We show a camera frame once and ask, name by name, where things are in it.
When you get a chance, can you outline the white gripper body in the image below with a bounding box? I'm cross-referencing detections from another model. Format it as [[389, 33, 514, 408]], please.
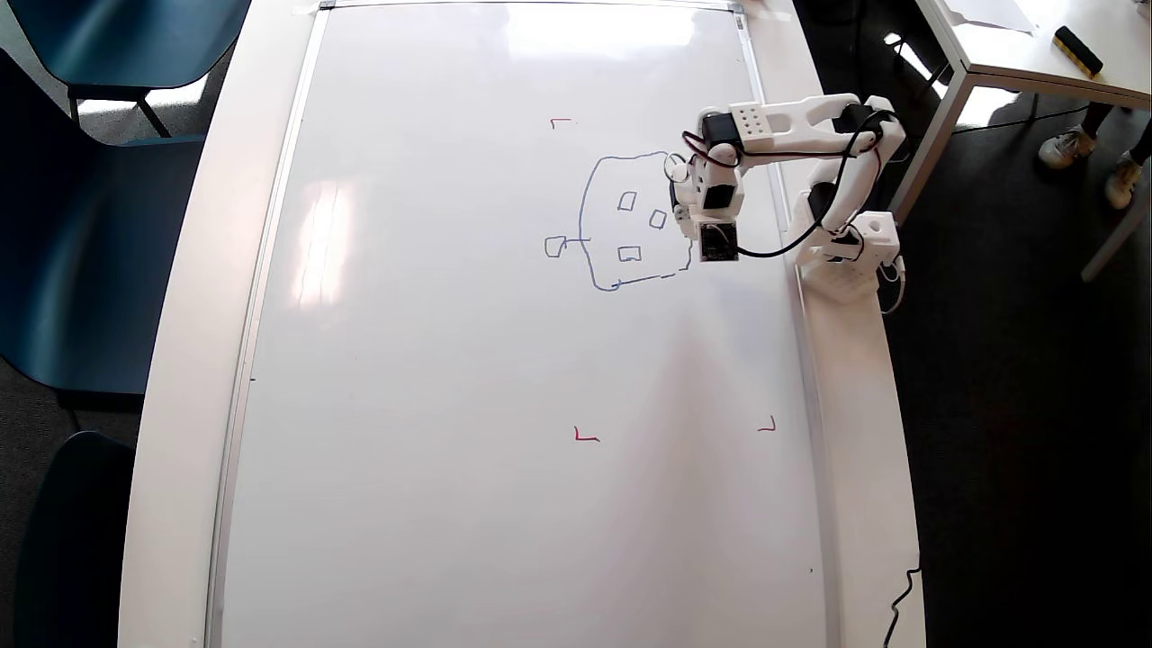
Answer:
[[670, 155, 746, 240]]

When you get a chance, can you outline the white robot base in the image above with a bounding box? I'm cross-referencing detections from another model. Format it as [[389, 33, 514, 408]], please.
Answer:
[[788, 210, 902, 303]]

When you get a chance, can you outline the large white whiteboard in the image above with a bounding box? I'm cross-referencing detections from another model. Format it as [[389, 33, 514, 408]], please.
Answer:
[[205, 0, 842, 648]]

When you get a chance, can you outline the white paper sheet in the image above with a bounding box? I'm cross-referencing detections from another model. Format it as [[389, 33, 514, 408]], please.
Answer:
[[945, 0, 1038, 35]]

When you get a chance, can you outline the white sneaker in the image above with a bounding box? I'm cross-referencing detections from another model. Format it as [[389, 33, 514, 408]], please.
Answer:
[[1037, 126, 1096, 172], [1102, 148, 1150, 212]]

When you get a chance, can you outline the white side table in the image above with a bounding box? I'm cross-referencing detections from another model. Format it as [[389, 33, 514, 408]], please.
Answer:
[[886, 0, 1152, 285]]

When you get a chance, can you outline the black yellow board eraser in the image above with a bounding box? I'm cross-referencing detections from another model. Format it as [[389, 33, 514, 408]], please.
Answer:
[[1052, 25, 1105, 80]]

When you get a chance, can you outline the dark blue chair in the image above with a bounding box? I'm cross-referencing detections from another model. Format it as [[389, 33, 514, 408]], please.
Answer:
[[4, 0, 253, 140], [0, 49, 210, 397], [13, 430, 138, 648]]

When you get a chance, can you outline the small wrist camera board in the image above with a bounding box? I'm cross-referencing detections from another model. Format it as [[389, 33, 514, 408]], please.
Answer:
[[698, 221, 741, 265]]

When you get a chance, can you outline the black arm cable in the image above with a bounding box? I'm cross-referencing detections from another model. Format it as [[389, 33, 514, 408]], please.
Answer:
[[681, 108, 901, 260]]

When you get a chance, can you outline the white base cable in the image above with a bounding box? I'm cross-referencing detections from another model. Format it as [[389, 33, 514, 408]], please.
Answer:
[[878, 255, 907, 316]]

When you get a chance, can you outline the thin black floor cable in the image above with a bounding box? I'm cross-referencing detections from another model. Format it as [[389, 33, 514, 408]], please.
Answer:
[[952, 101, 1102, 136]]

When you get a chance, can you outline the black cable on table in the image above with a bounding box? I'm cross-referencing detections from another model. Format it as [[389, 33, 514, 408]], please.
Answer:
[[882, 564, 922, 648]]

